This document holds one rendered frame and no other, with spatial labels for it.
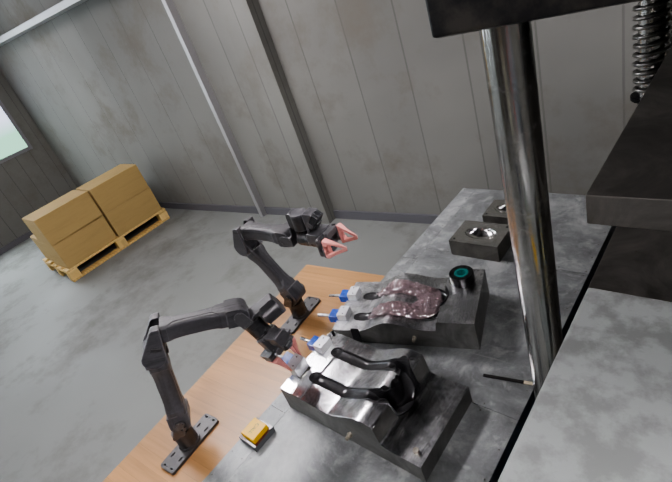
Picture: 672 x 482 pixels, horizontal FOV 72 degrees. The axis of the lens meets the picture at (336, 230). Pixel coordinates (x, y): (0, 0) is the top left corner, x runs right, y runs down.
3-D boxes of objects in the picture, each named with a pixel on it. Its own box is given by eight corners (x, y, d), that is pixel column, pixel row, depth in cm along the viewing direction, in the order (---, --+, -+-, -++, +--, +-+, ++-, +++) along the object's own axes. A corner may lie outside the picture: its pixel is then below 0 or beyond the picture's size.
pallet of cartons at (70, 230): (174, 214, 559) (143, 159, 523) (78, 283, 476) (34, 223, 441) (136, 211, 614) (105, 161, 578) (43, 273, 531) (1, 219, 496)
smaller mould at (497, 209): (484, 227, 196) (481, 215, 193) (496, 210, 203) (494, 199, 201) (524, 231, 185) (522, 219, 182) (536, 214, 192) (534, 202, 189)
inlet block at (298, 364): (270, 362, 151) (263, 354, 147) (279, 350, 153) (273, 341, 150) (300, 378, 143) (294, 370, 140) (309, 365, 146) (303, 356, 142)
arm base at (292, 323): (315, 285, 185) (302, 283, 189) (285, 319, 172) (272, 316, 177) (321, 300, 189) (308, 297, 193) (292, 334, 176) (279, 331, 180)
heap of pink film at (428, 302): (364, 323, 160) (358, 306, 156) (379, 289, 173) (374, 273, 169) (438, 326, 148) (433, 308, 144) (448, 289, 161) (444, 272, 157)
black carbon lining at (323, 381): (307, 384, 143) (297, 363, 138) (339, 348, 152) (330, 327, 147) (401, 429, 119) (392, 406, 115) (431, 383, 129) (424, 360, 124)
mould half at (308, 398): (289, 406, 146) (274, 378, 140) (339, 349, 161) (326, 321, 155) (426, 482, 113) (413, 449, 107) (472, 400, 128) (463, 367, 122)
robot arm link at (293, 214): (312, 204, 149) (285, 202, 156) (296, 219, 144) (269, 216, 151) (323, 234, 155) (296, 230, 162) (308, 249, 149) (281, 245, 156)
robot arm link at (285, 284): (308, 291, 178) (251, 228, 174) (298, 303, 173) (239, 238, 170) (300, 295, 182) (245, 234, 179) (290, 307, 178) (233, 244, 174)
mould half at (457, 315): (336, 340, 165) (327, 318, 160) (360, 292, 185) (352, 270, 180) (480, 349, 142) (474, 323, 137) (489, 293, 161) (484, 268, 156)
